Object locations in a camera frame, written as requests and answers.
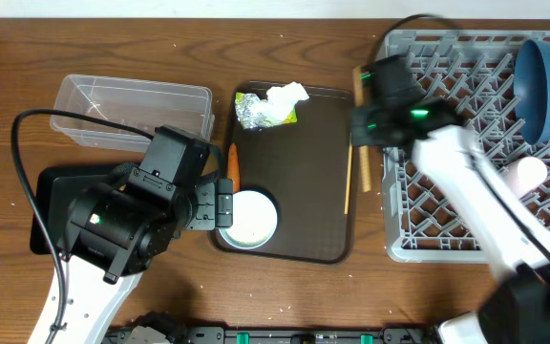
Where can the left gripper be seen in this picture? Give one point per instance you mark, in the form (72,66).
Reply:
(210,205)

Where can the pink cup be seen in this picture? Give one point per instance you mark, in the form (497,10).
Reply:
(524,175)

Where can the dark blue bowl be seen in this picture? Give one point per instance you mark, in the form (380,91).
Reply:
(532,88)

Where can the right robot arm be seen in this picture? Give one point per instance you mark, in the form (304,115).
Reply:
(391,111)

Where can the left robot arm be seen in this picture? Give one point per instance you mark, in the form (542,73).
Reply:
(115,228)

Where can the grey dishwasher rack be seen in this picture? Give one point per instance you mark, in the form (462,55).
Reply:
(474,71)

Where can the orange carrot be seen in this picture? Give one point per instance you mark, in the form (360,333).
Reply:
(233,167)

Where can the small bowl with rice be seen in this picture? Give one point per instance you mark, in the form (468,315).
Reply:
(255,220)

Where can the brown serving tray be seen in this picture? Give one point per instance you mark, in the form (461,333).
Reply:
(302,168)

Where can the crumpled foil wrapper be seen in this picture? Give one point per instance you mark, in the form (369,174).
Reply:
(253,112)

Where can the clear plastic container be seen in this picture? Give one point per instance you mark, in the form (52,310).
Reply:
(141,104)

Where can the crumpled white napkin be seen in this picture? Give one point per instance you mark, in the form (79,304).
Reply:
(282,99)

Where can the black bin lid tray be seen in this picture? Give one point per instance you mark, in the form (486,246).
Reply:
(58,186)

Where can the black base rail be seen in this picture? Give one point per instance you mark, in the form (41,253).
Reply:
(157,327)

